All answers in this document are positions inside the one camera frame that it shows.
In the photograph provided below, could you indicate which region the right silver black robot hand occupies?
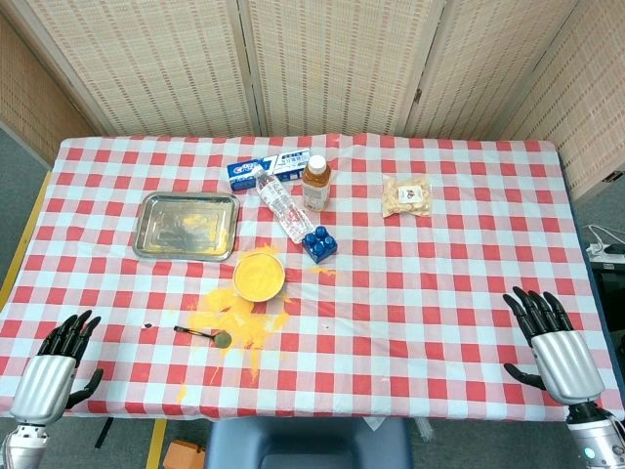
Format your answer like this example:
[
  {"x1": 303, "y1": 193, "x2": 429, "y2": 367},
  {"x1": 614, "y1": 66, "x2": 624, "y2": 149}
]
[{"x1": 502, "y1": 286, "x2": 606, "y2": 406}]

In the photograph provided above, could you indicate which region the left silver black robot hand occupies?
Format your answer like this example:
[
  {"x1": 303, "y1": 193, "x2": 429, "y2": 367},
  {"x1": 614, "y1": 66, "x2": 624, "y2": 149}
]
[{"x1": 10, "y1": 310, "x2": 104, "y2": 425}]

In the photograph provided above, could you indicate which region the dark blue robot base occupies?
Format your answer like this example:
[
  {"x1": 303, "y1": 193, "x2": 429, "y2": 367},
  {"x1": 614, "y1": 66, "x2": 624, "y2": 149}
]
[{"x1": 204, "y1": 417, "x2": 414, "y2": 469}]

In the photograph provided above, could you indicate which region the metal tray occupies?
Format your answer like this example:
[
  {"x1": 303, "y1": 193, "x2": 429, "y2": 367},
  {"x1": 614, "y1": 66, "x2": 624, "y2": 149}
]
[{"x1": 132, "y1": 192, "x2": 241, "y2": 263}]

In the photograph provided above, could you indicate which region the off-white bowl of yellow powder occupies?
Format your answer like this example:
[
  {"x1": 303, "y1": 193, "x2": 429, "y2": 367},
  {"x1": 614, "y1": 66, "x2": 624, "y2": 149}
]
[{"x1": 232, "y1": 251, "x2": 286, "y2": 302}]

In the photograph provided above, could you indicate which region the black box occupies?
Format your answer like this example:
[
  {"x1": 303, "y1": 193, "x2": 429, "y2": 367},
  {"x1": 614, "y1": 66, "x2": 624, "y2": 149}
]
[{"x1": 589, "y1": 258, "x2": 625, "y2": 343}]

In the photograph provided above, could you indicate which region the orange object on floor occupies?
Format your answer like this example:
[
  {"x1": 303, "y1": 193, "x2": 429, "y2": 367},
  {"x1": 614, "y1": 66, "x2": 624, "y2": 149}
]
[{"x1": 164, "y1": 438, "x2": 207, "y2": 469}]

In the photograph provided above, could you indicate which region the red white checkered tablecloth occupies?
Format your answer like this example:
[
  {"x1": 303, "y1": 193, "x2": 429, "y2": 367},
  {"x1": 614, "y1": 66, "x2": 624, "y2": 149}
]
[{"x1": 0, "y1": 132, "x2": 625, "y2": 422}]

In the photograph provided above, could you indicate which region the spilled yellow powder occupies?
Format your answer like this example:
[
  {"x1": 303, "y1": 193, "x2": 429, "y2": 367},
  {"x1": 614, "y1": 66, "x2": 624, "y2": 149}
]
[{"x1": 175, "y1": 243, "x2": 339, "y2": 405}]

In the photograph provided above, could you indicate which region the clear bag of nuts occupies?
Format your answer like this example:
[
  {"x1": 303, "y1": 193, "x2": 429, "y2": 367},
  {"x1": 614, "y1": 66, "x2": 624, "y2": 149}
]
[{"x1": 381, "y1": 174, "x2": 434, "y2": 219}]

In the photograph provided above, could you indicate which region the blue toy building block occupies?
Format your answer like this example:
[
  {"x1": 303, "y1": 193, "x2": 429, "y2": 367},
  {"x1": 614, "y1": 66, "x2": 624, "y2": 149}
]
[{"x1": 301, "y1": 225, "x2": 339, "y2": 265}]

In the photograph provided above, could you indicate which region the blue white toothpaste box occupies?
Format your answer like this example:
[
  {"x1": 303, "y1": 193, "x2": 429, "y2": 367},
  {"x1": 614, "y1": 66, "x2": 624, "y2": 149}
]
[{"x1": 226, "y1": 148, "x2": 313, "y2": 192}]

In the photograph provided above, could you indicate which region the clear plastic water bottle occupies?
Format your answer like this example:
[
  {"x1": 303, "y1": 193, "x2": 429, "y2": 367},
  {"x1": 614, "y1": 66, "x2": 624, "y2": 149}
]
[{"x1": 251, "y1": 168, "x2": 316, "y2": 245}]

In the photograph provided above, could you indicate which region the amber tea bottle white cap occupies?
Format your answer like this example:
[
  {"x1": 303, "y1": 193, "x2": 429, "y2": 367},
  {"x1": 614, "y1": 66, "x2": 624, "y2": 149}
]
[{"x1": 301, "y1": 153, "x2": 333, "y2": 213}]

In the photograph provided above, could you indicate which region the beige woven folding screen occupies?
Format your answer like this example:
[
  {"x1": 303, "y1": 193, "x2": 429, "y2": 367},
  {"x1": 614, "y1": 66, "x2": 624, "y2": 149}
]
[{"x1": 0, "y1": 0, "x2": 625, "y2": 202}]

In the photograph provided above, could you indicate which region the black hanging strap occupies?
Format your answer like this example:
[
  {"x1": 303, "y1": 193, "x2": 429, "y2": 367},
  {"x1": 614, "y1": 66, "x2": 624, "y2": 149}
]
[{"x1": 94, "y1": 417, "x2": 114, "y2": 450}]

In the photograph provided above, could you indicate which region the white power strip with cables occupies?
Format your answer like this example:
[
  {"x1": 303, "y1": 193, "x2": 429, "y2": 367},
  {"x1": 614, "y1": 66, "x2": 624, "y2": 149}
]
[{"x1": 584, "y1": 223, "x2": 625, "y2": 258}]

